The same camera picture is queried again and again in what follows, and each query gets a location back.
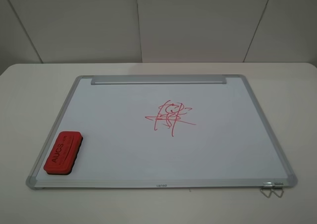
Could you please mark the red whiteboard eraser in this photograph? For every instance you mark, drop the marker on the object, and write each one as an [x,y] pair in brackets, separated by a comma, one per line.
[64,153]

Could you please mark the grey aluminium marker tray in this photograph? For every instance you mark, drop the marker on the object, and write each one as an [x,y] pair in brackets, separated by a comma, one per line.
[157,79]

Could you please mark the left metal hanging clip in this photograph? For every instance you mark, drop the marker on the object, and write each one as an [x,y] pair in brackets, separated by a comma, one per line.
[266,189]

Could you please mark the metal hanging clip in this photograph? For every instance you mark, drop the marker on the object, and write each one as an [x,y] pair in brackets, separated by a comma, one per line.
[277,189]
[266,189]

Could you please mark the right metal hanging clip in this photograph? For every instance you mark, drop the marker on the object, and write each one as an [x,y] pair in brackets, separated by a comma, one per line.
[277,189]

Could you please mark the white whiteboard with aluminium frame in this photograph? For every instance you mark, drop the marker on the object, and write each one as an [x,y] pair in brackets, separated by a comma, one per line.
[166,136]

